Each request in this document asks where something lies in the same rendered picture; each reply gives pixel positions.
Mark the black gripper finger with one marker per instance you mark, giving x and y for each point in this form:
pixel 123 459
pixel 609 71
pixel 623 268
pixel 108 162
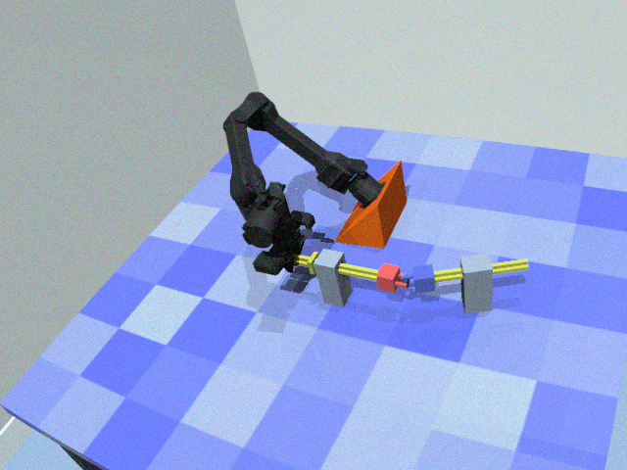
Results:
pixel 296 247
pixel 289 263

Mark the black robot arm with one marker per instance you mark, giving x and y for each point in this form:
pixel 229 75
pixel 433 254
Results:
pixel 264 209

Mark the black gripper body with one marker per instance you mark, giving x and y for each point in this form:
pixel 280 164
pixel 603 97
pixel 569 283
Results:
pixel 273 261

